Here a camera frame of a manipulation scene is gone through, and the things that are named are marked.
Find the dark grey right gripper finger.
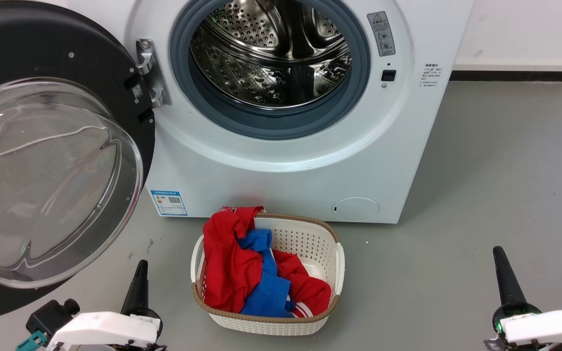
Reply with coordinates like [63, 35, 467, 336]
[493, 246, 514, 307]
[499, 246, 527, 305]

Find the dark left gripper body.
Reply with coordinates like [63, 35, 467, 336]
[120, 307, 168, 351]

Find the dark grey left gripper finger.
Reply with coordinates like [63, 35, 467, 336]
[136, 260, 150, 315]
[121, 260, 142, 315]

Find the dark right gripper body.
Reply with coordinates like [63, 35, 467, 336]
[484, 299, 562, 351]

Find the black round glass washer door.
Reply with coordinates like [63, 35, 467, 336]
[0, 0, 158, 323]

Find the white front-load washing machine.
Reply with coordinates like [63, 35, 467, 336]
[42, 0, 477, 224]

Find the metal door hinge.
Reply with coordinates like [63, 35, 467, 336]
[135, 39, 173, 108]

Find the red garment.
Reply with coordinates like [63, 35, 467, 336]
[202, 206, 332, 318]

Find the blue energy label sticker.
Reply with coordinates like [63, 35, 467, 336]
[150, 190, 188, 216]

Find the blue garment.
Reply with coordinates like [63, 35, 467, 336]
[238, 229, 295, 318]

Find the round white filter cover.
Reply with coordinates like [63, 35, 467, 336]
[332, 197, 380, 221]

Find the white perforated laundry basket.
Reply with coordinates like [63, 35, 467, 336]
[191, 213, 345, 336]

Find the steel washer drum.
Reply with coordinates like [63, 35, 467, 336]
[191, 0, 353, 111]

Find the grey warning sticker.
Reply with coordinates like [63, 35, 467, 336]
[366, 11, 397, 58]

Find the white power cable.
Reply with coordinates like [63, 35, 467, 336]
[0, 126, 111, 234]

